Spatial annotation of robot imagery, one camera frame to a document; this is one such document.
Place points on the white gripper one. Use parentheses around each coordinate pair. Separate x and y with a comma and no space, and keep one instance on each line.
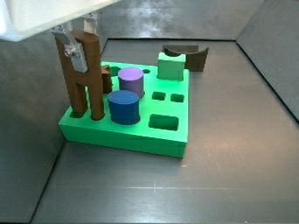
(27,17)

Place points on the brown square-circle object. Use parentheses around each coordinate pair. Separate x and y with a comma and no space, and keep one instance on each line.
(85,85)

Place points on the black curved fixture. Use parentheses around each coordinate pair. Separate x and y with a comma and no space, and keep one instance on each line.
(195,55)

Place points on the brown star peg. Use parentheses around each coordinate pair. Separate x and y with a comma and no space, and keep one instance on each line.
(107,80)

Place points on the purple cylinder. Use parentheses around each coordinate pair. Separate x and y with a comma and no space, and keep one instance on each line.
(131,80)

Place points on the blue cylinder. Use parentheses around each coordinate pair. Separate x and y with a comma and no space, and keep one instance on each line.
(123,104)

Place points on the green arch block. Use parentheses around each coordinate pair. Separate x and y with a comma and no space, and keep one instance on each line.
(170,67)

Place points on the green shape-sorter base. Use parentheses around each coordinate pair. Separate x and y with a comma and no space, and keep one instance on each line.
(161,133)

